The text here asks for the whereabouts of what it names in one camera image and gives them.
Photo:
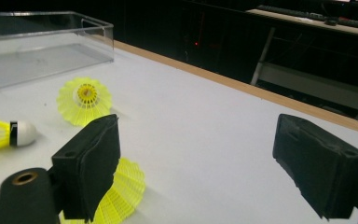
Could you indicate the clear plastic container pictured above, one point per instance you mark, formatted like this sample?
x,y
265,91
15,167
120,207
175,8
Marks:
x,y
43,62

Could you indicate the yellow plastic shuttlecock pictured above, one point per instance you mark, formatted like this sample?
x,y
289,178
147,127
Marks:
x,y
87,93
127,186
24,133

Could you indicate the white metal stand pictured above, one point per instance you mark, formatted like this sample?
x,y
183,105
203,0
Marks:
x,y
307,82

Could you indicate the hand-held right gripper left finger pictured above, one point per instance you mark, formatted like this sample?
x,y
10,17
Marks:
x,y
85,168

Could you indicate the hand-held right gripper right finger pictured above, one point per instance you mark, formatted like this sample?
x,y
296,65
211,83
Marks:
x,y
320,168

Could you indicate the wooden desk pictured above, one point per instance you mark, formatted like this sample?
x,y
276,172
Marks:
x,y
292,19

